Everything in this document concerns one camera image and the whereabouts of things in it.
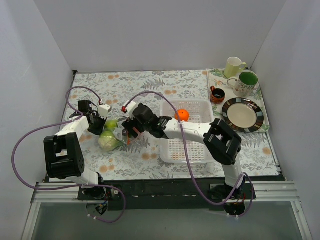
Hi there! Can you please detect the white plastic basket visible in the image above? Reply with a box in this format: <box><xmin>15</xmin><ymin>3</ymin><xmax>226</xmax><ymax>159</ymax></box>
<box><xmin>159</xmin><ymin>98</ymin><xmax>215</xmax><ymax>165</ymax></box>

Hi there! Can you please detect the green floral mug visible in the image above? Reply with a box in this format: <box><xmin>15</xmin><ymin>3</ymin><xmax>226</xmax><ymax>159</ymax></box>
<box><xmin>227</xmin><ymin>71</ymin><xmax>259</xmax><ymax>98</ymax></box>

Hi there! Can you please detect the floral serving tray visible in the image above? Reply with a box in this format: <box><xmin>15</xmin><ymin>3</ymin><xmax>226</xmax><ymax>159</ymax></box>
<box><xmin>207</xmin><ymin>69</ymin><xmax>270</xmax><ymax>133</ymax></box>

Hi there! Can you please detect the striped rim plate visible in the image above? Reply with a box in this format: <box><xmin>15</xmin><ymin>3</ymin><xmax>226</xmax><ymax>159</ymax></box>
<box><xmin>221</xmin><ymin>97</ymin><xmax>265</xmax><ymax>133</ymax></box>

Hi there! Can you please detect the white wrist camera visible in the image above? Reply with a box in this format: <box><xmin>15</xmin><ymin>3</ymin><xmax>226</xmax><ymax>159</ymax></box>
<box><xmin>97</xmin><ymin>102</ymin><xmax>112</xmax><ymax>120</ymax></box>
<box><xmin>121</xmin><ymin>100</ymin><xmax>138</xmax><ymax>117</ymax></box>

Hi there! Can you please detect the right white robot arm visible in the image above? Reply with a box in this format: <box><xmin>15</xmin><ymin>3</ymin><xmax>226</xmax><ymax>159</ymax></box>
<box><xmin>122</xmin><ymin>102</ymin><xmax>245</xmax><ymax>199</ymax></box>

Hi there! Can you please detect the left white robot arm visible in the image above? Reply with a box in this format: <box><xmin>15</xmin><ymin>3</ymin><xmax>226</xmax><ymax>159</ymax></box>
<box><xmin>43</xmin><ymin>100</ymin><xmax>107</xmax><ymax>200</ymax></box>

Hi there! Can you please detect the fake green cabbage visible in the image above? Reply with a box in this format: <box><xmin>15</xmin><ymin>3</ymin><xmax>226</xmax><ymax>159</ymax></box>
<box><xmin>98</xmin><ymin>131</ymin><xmax>121</xmax><ymax>152</ymax></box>

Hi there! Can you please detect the fake orange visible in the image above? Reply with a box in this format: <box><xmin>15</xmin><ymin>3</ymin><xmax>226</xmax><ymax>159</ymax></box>
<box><xmin>174</xmin><ymin>109</ymin><xmax>190</xmax><ymax>122</ymax></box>

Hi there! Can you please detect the small brown cup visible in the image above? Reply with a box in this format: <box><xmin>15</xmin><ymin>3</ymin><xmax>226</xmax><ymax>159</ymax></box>
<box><xmin>210</xmin><ymin>86</ymin><xmax>226</xmax><ymax>104</ymax></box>

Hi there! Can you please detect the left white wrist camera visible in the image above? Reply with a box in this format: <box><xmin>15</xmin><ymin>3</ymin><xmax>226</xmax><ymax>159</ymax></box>
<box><xmin>97</xmin><ymin>102</ymin><xmax>112</xmax><ymax>120</ymax></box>

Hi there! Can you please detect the pale yellow mug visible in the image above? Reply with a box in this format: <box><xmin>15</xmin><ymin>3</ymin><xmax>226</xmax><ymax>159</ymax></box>
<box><xmin>224</xmin><ymin>57</ymin><xmax>247</xmax><ymax>78</ymax></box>

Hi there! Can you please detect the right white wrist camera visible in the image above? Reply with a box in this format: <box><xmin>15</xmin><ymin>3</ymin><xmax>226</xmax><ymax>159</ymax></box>
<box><xmin>121</xmin><ymin>100</ymin><xmax>138</xmax><ymax>117</ymax></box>

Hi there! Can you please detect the fake green pear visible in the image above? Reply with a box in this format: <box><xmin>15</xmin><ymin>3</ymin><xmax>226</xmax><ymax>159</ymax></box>
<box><xmin>104</xmin><ymin>119</ymin><xmax>118</xmax><ymax>131</ymax></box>

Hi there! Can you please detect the aluminium frame rail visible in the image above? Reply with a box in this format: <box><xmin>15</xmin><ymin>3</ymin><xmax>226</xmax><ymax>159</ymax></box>
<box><xmin>22</xmin><ymin>177</ymin><xmax>313</xmax><ymax>240</ymax></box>

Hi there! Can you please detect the clear zip top bag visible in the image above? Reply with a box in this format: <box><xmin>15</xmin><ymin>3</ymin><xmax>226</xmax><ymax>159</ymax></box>
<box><xmin>103</xmin><ymin>116</ymin><xmax>136</xmax><ymax>145</ymax></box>

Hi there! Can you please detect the floral table mat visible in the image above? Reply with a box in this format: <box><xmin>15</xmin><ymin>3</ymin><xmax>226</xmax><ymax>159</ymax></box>
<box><xmin>63</xmin><ymin>70</ymin><xmax>281</xmax><ymax>180</ymax></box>

